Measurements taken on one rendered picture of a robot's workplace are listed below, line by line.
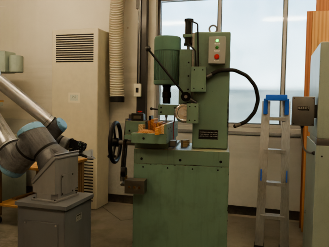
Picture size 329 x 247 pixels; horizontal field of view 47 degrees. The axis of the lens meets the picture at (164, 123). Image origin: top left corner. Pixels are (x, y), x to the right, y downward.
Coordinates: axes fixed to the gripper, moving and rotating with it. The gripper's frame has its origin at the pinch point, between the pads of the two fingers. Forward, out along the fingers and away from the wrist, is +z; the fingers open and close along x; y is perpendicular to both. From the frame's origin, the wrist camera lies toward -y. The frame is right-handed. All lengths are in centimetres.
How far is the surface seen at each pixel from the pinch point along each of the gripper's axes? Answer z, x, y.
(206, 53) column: 47, -11, 91
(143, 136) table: 32, -30, 32
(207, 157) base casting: 71, -22, 34
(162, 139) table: 43, -30, 35
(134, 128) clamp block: 20.7, -7.1, 31.1
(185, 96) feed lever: 45, -16, 62
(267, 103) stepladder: 97, 51, 79
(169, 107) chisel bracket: 37, -4, 52
